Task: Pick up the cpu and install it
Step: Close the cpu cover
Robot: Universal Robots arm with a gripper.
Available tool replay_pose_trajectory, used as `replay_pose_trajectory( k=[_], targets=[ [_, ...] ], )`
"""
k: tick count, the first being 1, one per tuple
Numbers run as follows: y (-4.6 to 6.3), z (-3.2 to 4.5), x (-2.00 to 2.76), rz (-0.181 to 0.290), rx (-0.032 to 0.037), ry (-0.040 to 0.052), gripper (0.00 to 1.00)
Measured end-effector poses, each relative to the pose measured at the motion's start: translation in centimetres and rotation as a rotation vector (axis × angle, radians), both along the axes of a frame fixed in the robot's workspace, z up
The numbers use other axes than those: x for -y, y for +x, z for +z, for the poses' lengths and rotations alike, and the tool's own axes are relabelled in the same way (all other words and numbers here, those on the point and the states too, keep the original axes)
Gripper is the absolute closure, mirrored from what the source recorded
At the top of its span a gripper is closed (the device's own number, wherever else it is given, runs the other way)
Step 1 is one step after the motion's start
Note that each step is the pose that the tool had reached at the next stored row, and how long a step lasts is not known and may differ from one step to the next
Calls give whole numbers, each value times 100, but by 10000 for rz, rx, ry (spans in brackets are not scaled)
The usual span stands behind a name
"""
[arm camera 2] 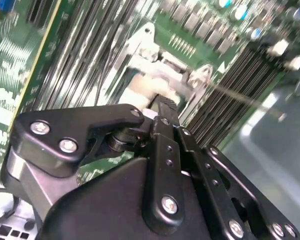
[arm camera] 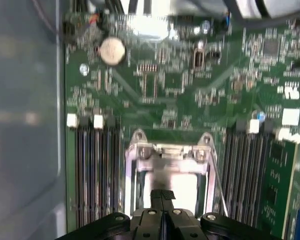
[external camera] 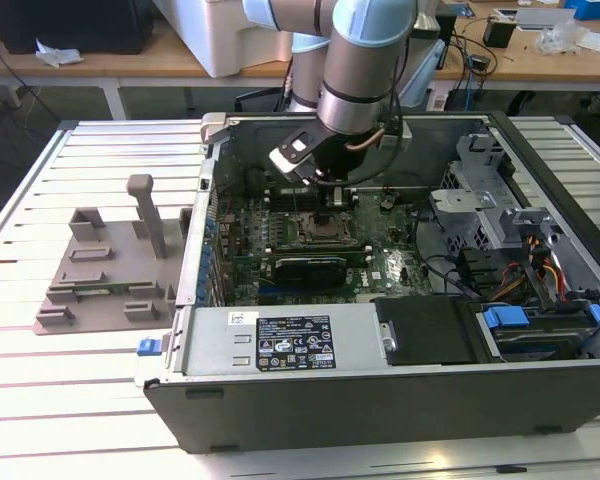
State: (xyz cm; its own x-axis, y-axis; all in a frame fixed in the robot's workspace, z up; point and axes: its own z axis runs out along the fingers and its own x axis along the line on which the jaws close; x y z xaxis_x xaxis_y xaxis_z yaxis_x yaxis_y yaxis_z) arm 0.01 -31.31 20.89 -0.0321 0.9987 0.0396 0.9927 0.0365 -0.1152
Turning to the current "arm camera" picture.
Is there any black PC case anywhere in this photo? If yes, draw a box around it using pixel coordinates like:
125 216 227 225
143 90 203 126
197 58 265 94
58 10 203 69
0 0 67 240

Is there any green motherboard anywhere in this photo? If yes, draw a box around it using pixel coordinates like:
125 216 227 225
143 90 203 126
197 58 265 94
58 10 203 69
63 0 300 240

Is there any metal socket cover frame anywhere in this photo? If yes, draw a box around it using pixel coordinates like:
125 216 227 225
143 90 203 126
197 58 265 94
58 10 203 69
133 143 211 216

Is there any silver CPU plate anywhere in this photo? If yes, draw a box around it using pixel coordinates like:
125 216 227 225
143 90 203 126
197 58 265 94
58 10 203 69
141 173 200 216

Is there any thick grey cable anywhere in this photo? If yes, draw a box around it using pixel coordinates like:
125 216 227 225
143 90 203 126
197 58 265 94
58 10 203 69
222 0 300 22

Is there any thin metal locking lever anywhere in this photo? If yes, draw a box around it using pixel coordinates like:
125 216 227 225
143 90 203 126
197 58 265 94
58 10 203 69
209 149 229 217

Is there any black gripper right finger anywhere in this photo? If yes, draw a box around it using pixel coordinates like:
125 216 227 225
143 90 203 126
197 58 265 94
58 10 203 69
162 189 280 240

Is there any CPU socket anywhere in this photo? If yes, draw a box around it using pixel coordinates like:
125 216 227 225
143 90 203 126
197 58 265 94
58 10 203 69
124 127 219 218

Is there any white power connector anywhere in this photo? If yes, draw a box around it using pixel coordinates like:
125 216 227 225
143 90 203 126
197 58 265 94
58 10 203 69
123 13 172 45

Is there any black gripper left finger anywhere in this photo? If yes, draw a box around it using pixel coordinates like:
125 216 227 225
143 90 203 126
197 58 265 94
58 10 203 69
56 189 164 240

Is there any black RAM slot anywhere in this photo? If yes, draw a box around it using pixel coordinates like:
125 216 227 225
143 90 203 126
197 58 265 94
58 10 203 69
223 119 238 216
66 113 85 223
79 116 96 223
257 118 273 223
235 118 249 218
246 117 261 221
106 116 123 216
92 114 109 221

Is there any silver coin battery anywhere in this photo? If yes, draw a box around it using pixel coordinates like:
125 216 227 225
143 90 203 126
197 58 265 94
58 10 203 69
99 36 127 66

